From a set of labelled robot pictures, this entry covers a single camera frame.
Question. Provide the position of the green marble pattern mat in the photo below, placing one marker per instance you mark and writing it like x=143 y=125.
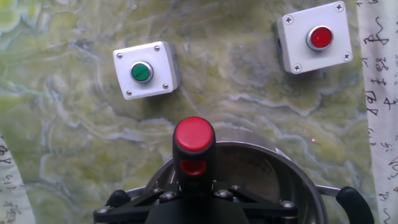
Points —
x=77 y=124

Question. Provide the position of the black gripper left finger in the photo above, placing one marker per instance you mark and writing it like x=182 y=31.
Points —
x=130 y=207

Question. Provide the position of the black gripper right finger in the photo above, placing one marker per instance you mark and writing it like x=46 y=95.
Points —
x=267 y=210

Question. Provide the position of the black ladle with red tip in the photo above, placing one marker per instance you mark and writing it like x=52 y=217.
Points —
x=194 y=133

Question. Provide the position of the beige calligraphy cloth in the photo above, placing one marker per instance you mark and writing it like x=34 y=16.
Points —
x=12 y=193
x=382 y=124

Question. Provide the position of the green push button box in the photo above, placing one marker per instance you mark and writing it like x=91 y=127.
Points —
x=124 y=68

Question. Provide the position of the red push button box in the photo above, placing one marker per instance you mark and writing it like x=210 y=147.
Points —
x=295 y=53

